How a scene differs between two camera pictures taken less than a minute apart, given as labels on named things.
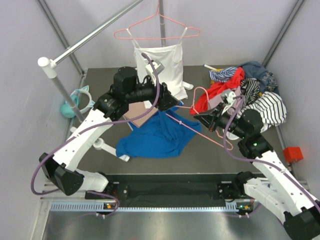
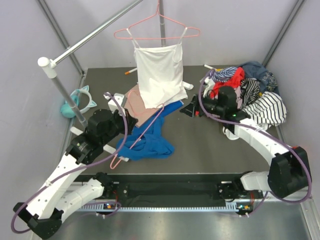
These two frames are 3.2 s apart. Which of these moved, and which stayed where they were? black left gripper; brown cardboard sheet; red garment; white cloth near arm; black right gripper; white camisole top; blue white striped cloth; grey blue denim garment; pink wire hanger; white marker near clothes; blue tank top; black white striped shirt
Moved: blue tank top; black right gripper; black left gripper; pink wire hanger
Stayed: white marker near clothes; white camisole top; red garment; white cloth near arm; blue white striped cloth; grey blue denim garment; black white striped shirt; brown cardboard sheet
